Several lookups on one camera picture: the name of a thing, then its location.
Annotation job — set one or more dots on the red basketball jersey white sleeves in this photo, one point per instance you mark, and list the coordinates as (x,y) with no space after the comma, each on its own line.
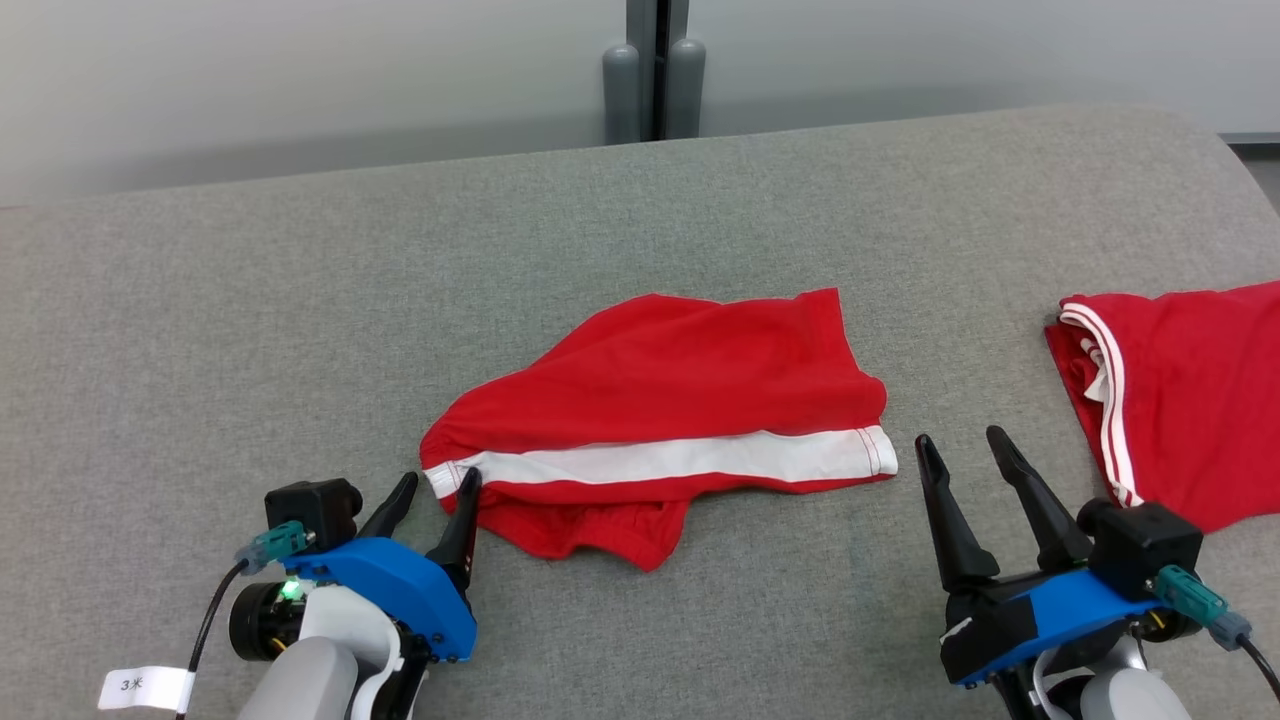
(1190,400)

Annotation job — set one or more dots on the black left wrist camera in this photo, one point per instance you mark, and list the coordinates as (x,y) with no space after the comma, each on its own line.
(315,510)

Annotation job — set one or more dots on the grey metal partition post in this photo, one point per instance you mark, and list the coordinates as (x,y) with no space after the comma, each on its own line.
(656,60)

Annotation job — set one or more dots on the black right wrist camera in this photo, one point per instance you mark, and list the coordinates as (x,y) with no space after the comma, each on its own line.
(1145,545)

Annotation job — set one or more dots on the red shorts white stripe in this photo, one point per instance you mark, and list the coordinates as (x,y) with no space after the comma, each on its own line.
(680,380)

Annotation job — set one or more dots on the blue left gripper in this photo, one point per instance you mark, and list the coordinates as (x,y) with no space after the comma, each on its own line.
(400,590)

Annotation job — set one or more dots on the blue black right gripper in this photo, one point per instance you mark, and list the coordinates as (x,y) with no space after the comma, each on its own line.
(1030,620)

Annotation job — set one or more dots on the grey cylindrical post bumper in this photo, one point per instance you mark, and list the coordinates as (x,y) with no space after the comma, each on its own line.
(620,95)
(686,90)

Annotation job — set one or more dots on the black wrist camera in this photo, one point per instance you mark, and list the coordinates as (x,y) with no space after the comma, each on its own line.
(1145,545)
(315,510)

